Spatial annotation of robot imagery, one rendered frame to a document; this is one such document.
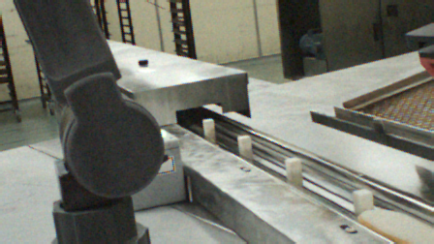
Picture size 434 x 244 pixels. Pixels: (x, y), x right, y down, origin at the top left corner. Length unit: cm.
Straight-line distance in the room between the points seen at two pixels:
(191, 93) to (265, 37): 717
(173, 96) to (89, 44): 52
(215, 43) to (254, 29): 47
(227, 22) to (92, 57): 751
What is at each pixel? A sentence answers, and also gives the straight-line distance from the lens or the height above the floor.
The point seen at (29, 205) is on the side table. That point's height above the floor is 82.
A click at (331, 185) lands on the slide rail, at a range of 75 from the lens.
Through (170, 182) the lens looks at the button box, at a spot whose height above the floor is 85.
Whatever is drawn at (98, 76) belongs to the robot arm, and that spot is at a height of 101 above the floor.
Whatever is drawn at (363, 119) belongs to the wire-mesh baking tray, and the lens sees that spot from 83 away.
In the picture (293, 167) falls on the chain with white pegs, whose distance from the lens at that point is 78.
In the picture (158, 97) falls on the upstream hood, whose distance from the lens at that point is 107.
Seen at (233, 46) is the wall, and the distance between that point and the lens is 811.
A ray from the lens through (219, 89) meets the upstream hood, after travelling 110.
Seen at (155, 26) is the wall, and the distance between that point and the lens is 783.
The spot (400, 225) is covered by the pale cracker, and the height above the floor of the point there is 86.
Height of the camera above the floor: 108
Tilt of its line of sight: 12 degrees down
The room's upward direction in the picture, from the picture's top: 8 degrees counter-clockwise
